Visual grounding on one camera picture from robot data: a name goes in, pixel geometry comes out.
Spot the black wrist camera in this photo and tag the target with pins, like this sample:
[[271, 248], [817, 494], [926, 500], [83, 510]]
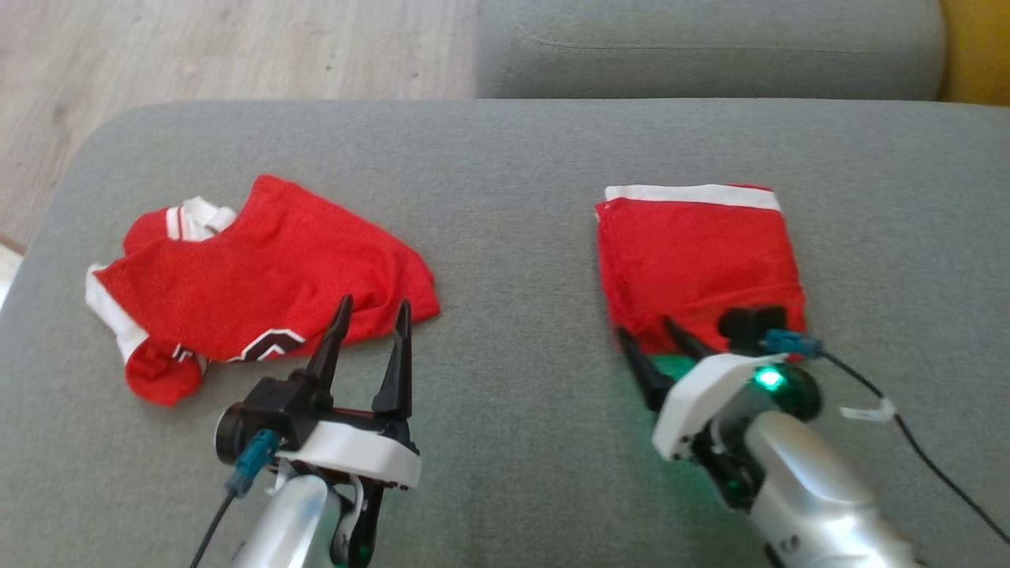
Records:
[[268, 414], [750, 325]]

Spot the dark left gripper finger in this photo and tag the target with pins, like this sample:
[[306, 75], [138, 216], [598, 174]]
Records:
[[330, 355], [397, 371]]

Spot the red white jersey shirt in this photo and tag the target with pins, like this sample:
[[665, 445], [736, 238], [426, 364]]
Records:
[[260, 284]]

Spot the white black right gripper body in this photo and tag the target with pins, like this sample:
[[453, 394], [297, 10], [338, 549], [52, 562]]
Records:
[[694, 394]]

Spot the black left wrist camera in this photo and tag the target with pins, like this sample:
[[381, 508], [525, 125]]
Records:
[[268, 414]]

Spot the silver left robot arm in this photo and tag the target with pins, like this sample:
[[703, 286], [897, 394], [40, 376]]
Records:
[[288, 525]]

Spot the red white-trimmed shorts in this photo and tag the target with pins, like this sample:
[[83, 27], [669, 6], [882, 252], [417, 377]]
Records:
[[694, 260]]

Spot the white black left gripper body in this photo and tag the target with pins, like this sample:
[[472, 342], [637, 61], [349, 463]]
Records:
[[355, 454]]

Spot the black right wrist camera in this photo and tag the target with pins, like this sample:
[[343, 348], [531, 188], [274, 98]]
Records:
[[750, 325]]

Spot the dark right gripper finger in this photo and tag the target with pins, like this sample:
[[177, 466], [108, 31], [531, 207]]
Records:
[[689, 347], [649, 379]]

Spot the wide yellow sofa backrest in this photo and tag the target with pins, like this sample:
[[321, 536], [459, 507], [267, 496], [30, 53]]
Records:
[[978, 47]]

